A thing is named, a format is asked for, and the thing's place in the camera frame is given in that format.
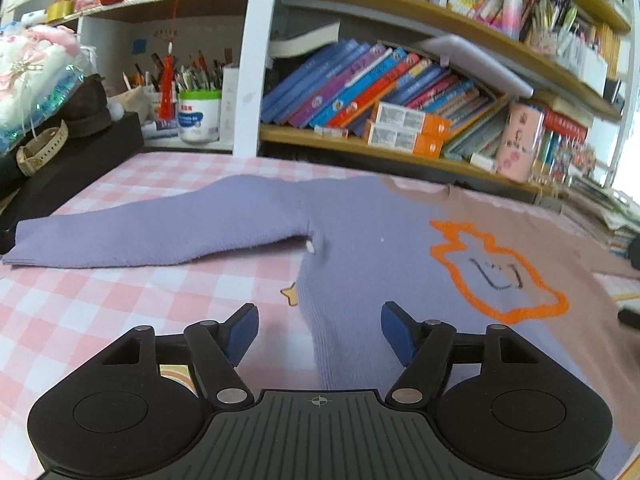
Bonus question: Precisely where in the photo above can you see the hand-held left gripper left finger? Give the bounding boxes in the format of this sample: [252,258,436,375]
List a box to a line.
[95,303,260,409]

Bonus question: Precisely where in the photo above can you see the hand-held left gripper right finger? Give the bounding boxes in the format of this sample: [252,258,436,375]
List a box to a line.
[381,301,543,409]

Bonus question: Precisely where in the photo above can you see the purple and pink sweater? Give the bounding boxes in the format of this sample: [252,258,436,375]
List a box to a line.
[2,172,640,451]

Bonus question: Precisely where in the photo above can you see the stack of notebooks and papers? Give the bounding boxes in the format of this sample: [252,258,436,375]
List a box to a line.
[562,177,640,262]

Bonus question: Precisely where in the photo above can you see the pink checkered cartoon desk mat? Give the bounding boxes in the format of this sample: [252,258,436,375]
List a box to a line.
[0,152,640,480]

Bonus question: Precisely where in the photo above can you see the orange and white box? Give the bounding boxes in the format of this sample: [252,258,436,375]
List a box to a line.
[367,122,444,158]
[375,101,452,137]

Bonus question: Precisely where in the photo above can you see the white bookshelf wooden shelves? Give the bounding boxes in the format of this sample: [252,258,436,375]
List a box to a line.
[232,0,640,207]

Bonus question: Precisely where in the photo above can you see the red thick dictionary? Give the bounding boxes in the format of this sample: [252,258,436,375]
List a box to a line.
[542,109,595,134]

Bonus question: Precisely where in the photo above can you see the pink cylinder holder with stickers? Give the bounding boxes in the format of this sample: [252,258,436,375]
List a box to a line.
[497,102,545,184]

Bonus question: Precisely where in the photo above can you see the white can green lid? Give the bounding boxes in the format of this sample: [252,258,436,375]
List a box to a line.
[177,88,223,144]

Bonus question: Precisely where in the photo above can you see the black clip device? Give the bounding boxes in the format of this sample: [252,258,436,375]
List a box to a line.
[602,77,626,106]

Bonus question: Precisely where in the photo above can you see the tall white box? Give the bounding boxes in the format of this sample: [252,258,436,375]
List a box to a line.
[219,62,241,144]

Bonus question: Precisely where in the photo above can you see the black case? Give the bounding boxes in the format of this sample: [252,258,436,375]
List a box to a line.
[0,112,146,256]

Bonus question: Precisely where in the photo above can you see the white paper cup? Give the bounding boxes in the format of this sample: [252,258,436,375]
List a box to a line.
[122,87,151,126]

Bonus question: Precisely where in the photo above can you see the row of leaning picture books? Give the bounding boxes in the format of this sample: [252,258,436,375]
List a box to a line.
[260,37,512,162]

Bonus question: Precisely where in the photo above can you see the red tassel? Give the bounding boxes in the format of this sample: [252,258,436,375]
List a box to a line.
[154,42,179,122]

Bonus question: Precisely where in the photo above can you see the bunch of brushes and pens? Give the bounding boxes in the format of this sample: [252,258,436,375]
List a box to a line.
[122,49,236,94]

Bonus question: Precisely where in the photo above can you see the white storage box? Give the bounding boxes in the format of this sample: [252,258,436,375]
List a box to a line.
[555,35,609,79]

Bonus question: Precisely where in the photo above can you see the row of yellow books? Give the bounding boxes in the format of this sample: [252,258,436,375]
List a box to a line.
[597,22,624,81]

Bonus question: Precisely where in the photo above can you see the beige wristwatch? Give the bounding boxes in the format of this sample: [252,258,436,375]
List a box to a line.
[15,120,70,176]

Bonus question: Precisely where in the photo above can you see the dark brown hat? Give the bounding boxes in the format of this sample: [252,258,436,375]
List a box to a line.
[60,74,114,139]

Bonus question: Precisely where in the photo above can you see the white flat pad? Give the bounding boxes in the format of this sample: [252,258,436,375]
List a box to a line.
[419,34,535,99]

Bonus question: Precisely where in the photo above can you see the thick book white pages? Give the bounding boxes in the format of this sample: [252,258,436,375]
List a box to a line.
[270,22,342,57]

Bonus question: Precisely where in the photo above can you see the clear marker holder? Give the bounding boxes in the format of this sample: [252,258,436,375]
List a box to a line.
[529,0,582,57]

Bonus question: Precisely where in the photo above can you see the pink blue gradient bottle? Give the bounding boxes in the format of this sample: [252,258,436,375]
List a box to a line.
[501,0,525,39]

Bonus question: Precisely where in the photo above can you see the pink white plush bouquet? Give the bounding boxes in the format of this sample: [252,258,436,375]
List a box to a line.
[0,25,87,154]

